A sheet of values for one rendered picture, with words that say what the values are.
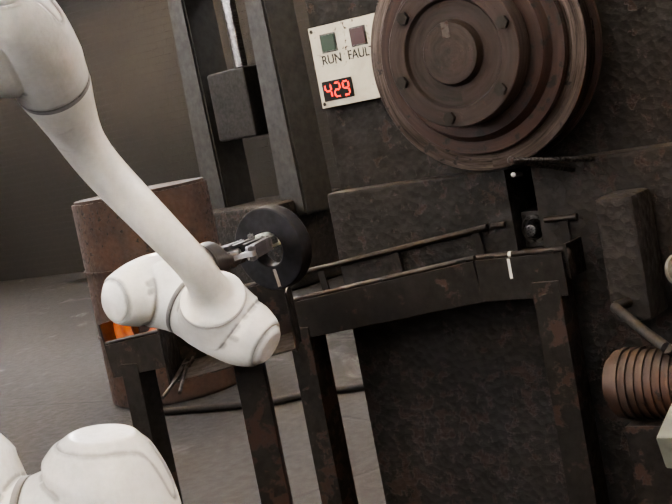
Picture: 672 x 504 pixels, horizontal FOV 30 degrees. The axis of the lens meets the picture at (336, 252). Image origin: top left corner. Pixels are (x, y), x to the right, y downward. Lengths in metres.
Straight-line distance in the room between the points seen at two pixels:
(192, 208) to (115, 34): 6.41
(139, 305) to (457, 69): 0.79
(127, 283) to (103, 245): 3.23
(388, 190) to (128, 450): 1.33
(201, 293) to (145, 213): 0.15
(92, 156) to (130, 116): 9.73
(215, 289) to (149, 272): 0.16
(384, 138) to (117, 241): 2.53
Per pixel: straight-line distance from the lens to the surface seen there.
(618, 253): 2.39
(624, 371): 2.28
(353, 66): 2.77
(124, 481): 1.51
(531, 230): 2.59
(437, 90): 2.43
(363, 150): 2.81
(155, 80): 11.23
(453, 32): 2.38
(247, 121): 8.08
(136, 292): 1.96
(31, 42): 1.59
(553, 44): 2.38
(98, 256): 5.23
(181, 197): 5.17
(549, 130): 2.41
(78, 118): 1.70
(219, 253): 2.12
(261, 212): 2.26
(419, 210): 2.69
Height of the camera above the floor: 1.05
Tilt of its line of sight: 6 degrees down
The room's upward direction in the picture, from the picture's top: 11 degrees counter-clockwise
